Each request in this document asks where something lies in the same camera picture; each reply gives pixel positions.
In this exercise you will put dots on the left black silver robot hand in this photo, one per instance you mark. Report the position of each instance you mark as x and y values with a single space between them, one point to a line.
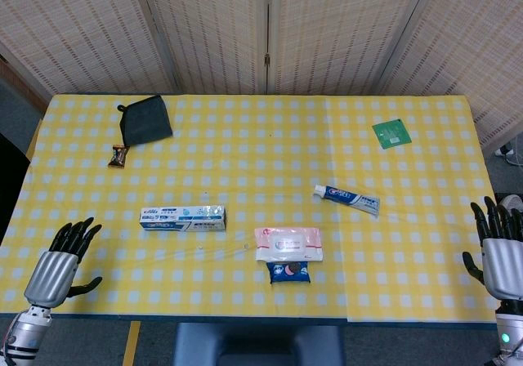
51 274

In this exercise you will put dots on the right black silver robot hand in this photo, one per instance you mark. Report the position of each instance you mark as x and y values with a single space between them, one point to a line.
502 264

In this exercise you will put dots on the boxed toothpaste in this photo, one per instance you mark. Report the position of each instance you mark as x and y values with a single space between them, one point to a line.
184 218

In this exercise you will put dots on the white blue toothpaste tube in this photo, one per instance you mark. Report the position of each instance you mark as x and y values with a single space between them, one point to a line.
347 196

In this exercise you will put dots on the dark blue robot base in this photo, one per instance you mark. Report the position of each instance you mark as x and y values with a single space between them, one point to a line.
257 343

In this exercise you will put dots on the black white sneaker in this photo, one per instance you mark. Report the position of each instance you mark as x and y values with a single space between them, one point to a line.
504 150

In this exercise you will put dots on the small brown candy wrapper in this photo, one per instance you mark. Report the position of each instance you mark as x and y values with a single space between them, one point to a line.
118 156

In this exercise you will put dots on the green square card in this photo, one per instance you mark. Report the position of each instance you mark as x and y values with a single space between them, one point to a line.
391 133

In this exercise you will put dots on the dark grey cloth pouch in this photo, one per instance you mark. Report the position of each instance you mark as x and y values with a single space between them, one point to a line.
145 123

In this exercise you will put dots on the blue cookie packet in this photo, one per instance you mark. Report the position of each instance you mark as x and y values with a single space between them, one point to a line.
286 274

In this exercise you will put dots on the pink white wet wipes pack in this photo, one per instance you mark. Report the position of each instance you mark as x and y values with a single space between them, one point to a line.
286 243

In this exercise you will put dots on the yellow white checkered tablecloth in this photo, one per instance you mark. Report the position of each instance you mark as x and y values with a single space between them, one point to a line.
245 157

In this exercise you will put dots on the beige woven screen panel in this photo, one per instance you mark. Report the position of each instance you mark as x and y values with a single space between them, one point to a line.
73 27
339 27
474 35
208 27

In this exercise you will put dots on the brass screen hinge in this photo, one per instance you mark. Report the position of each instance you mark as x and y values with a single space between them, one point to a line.
266 59

